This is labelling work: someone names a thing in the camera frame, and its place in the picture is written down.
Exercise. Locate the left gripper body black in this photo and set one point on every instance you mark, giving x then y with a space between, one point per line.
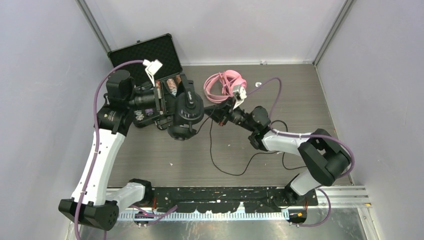
161 98

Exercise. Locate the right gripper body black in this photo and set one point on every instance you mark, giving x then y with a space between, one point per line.
239 117

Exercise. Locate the black headphones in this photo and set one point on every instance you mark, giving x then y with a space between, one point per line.
188 110

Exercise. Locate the pink headphones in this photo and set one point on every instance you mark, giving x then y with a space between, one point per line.
228 79

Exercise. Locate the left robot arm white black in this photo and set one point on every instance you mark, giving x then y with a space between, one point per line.
89 204

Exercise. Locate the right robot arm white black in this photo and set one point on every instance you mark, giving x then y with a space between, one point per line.
325 157

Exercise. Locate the black poker chip case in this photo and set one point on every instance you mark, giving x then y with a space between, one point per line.
145 103

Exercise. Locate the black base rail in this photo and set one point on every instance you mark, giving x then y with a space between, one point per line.
220 200

